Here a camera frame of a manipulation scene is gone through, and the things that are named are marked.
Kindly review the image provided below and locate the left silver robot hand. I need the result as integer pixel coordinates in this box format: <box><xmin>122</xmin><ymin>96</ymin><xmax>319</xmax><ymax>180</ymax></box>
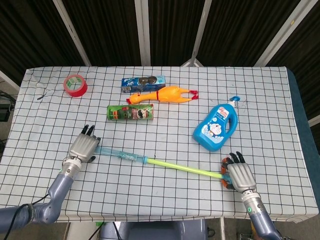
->
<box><xmin>68</xmin><ymin>124</ymin><xmax>102</xmax><ymax>163</ymax></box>

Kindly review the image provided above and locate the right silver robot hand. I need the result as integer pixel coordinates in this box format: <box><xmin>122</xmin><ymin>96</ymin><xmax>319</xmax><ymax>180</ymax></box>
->
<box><xmin>220</xmin><ymin>151</ymin><xmax>258</xmax><ymax>194</ymax></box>

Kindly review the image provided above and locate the clear blue plastic tube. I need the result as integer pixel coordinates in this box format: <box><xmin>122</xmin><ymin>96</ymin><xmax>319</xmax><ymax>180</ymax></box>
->
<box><xmin>94</xmin><ymin>146</ymin><xmax>149</xmax><ymax>165</ymax></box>

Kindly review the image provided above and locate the blue and green toy stick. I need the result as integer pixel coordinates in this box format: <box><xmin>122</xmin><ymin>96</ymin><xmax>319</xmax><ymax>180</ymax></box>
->
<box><xmin>146</xmin><ymin>157</ymin><xmax>232</xmax><ymax>182</ymax></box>

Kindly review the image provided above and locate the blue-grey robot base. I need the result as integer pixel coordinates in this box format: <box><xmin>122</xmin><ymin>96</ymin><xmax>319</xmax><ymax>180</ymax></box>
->
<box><xmin>99</xmin><ymin>219</ymin><xmax>209</xmax><ymax>240</ymax></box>

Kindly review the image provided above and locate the red tape roll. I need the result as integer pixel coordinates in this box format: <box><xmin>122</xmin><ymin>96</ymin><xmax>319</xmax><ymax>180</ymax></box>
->
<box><xmin>63</xmin><ymin>74</ymin><xmax>88</xmax><ymax>98</ymax></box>

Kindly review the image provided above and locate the blue detergent bottle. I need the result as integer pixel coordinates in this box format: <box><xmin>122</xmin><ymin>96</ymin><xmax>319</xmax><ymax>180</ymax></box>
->
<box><xmin>192</xmin><ymin>95</ymin><xmax>241</xmax><ymax>152</ymax></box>

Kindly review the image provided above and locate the green Pringles can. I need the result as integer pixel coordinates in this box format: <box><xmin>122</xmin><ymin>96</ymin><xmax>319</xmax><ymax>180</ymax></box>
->
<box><xmin>106</xmin><ymin>103</ymin><xmax>155</xmax><ymax>123</ymax></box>

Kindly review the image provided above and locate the white black-grid tablecloth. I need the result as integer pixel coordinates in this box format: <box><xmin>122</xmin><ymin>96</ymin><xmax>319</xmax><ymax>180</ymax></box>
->
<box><xmin>0</xmin><ymin>66</ymin><xmax>320</xmax><ymax>223</ymax></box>

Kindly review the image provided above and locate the blue Oreo cookie box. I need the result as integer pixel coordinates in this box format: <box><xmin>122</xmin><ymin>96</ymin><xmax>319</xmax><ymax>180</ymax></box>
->
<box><xmin>121</xmin><ymin>75</ymin><xmax>167</xmax><ymax>94</ymax></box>

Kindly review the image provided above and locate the black equipment box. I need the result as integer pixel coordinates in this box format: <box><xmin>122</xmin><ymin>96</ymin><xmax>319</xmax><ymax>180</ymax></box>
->
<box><xmin>0</xmin><ymin>96</ymin><xmax>12</xmax><ymax>123</ymax></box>

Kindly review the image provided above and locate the yellow rubber chicken toy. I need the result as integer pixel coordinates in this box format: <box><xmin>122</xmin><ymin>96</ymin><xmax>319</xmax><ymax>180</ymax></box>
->
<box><xmin>126</xmin><ymin>85</ymin><xmax>200</xmax><ymax>105</ymax></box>

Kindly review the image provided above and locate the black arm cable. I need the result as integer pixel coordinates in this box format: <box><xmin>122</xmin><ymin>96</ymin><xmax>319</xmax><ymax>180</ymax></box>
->
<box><xmin>0</xmin><ymin>194</ymin><xmax>51</xmax><ymax>240</ymax></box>

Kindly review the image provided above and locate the white frame post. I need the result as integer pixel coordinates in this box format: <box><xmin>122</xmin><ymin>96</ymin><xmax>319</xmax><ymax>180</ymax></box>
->
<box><xmin>254</xmin><ymin>0</ymin><xmax>311</xmax><ymax>67</ymax></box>
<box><xmin>133</xmin><ymin>0</ymin><xmax>152</xmax><ymax>67</ymax></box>
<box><xmin>51</xmin><ymin>0</ymin><xmax>92</xmax><ymax>67</ymax></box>
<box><xmin>180</xmin><ymin>0</ymin><xmax>214</xmax><ymax>68</ymax></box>

